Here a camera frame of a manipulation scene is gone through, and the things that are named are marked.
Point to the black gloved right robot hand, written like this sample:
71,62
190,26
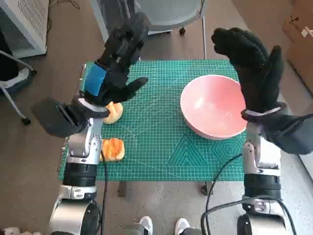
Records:
256,73

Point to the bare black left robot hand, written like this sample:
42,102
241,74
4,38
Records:
115,63

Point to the round pale bread bun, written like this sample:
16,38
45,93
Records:
116,115

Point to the pink bowl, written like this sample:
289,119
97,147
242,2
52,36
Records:
210,107

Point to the orange toy bread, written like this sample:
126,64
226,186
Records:
113,149

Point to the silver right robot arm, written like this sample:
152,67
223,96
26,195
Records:
261,186

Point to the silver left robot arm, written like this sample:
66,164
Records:
80,144

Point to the brown cardboard box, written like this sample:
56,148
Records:
300,24

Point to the green cutting mat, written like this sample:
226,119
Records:
156,122

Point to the grey mesh chair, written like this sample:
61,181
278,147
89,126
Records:
166,12

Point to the white perforated cabinet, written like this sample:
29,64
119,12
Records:
27,19

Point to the office chair with castors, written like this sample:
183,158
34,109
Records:
14,102

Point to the person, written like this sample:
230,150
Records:
146,224
7,61

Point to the small table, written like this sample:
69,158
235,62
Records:
121,188

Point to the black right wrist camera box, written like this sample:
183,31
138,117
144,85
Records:
293,134

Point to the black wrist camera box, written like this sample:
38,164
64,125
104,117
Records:
56,120
293,134

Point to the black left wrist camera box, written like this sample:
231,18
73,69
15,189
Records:
56,120

